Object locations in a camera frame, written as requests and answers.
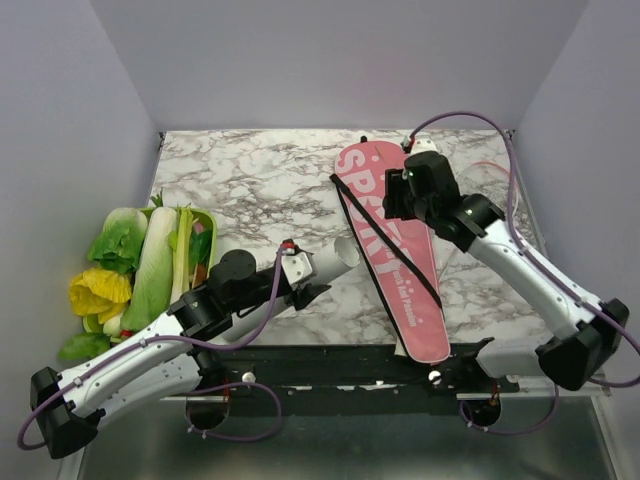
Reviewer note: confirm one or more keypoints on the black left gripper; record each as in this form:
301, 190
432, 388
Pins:
299, 301

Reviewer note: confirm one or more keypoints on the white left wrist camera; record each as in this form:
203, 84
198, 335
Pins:
298, 268

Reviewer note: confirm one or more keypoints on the green leaf at front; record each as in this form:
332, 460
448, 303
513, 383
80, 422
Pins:
84, 345

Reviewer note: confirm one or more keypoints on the pink badminton racket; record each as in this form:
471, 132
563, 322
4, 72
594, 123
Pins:
477, 174

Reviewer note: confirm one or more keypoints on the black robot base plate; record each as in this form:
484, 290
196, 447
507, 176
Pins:
346, 380

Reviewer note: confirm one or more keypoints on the pink racket bag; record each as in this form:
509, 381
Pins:
398, 253

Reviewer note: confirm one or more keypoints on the yellow lettuce head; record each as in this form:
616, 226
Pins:
100, 292

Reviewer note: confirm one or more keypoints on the dark green leaf vegetable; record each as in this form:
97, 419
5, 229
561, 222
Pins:
200, 248

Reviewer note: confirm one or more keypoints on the green vegetable basket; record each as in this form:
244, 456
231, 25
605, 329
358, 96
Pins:
197, 276

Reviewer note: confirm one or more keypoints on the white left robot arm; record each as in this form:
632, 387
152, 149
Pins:
68, 406

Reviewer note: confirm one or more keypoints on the green lettuce head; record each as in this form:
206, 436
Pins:
118, 246

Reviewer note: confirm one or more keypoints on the white shuttlecock tube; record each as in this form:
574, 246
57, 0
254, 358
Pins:
332, 261

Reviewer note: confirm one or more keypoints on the celery stalk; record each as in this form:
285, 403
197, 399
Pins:
179, 241

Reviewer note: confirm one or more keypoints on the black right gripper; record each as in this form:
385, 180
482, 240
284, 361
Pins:
395, 184

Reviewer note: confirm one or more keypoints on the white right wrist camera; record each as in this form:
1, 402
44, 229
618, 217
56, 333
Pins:
412, 146

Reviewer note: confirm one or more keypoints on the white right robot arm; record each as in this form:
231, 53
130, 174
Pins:
584, 330

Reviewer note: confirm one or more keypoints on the white napa cabbage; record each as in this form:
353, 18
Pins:
153, 280

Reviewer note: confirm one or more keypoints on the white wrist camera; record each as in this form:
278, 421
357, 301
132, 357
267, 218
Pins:
412, 146
298, 268

